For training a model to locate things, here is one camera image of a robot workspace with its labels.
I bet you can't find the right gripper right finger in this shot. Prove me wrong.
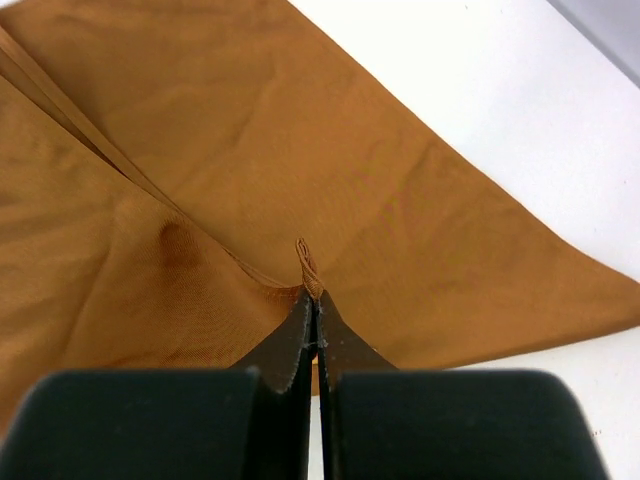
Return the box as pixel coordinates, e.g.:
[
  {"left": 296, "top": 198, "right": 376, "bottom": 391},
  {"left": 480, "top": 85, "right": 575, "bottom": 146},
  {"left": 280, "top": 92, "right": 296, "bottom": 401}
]
[{"left": 314, "top": 294, "right": 607, "bottom": 479}]

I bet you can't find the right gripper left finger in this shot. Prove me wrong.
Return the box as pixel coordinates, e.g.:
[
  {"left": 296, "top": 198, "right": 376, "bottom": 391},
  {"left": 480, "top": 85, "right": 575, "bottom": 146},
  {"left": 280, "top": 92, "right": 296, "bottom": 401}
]
[{"left": 1, "top": 293, "right": 314, "bottom": 479}]

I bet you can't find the brown cloth napkin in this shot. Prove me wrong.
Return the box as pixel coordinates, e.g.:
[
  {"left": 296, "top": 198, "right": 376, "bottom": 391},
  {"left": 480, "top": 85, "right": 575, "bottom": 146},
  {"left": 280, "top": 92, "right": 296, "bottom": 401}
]
[{"left": 1, "top": 1, "right": 639, "bottom": 425}]

